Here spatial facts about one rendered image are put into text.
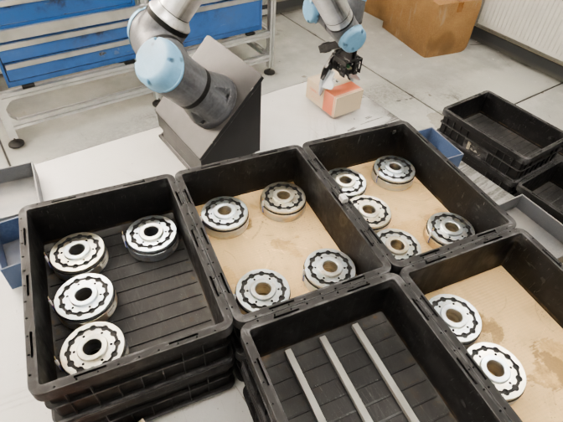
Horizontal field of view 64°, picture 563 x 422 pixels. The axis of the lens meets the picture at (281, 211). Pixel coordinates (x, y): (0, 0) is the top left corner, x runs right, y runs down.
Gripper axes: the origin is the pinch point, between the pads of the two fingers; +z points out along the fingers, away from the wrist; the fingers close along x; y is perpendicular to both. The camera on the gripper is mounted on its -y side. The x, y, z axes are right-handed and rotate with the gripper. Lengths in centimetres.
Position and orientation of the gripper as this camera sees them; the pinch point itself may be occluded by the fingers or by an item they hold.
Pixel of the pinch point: (334, 89)
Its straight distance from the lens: 163.7
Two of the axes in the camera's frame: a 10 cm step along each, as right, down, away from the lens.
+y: 5.6, 6.1, -5.6
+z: -0.6, 7.1, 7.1
